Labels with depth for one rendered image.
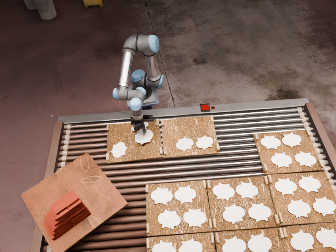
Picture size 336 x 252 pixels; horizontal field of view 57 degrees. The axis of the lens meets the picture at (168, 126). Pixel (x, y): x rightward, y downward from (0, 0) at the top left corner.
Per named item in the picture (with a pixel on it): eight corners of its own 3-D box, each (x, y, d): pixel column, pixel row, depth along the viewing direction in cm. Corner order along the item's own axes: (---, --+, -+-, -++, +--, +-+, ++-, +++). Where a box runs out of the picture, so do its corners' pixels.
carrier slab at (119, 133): (107, 126, 245) (107, 125, 244) (158, 120, 247) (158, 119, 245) (107, 164, 224) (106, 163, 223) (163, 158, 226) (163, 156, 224)
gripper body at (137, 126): (131, 125, 222) (129, 115, 213) (142, 121, 225) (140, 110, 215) (135, 133, 218) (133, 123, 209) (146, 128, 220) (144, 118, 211)
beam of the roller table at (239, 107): (60, 120, 258) (58, 116, 254) (305, 102, 261) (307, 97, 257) (59, 128, 253) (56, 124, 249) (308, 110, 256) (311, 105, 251)
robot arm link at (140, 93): (130, 85, 211) (126, 97, 205) (146, 86, 210) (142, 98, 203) (132, 93, 217) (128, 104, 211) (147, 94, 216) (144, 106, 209)
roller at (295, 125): (63, 142, 243) (61, 138, 239) (308, 124, 245) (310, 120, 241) (62, 147, 240) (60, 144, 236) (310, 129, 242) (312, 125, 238)
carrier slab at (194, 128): (161, 121, 246) (161, 120, 245) (212, 117, 247) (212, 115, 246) (164, 158, 225) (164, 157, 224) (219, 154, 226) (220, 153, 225)
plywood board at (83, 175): (21, 196, 200) (20, 194, 199) (88, 153, 218) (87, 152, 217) (57, 258, 176) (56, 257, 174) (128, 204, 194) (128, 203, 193)
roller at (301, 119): (64, 137, 246) (62, 133, 242) (306, 119, 248) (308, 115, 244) (63, 142, 243) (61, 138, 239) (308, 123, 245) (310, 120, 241)
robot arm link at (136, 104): (142, 97, 202) (139, 106, 197) (144, 107, 211) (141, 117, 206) (131, 95, 203) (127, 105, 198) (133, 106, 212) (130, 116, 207)
